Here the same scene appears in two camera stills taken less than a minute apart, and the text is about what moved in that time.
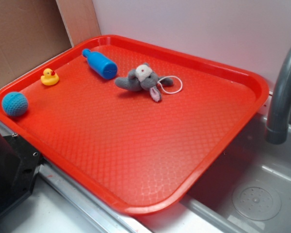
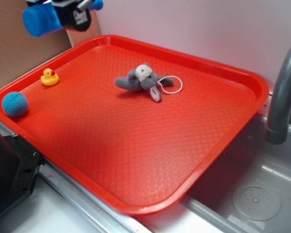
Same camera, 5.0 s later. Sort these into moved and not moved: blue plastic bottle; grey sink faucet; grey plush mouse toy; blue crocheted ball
Moved: blue plastic bottle
Not moved: blue crocheted ball; grey sink faucet; grey plush mouse toy
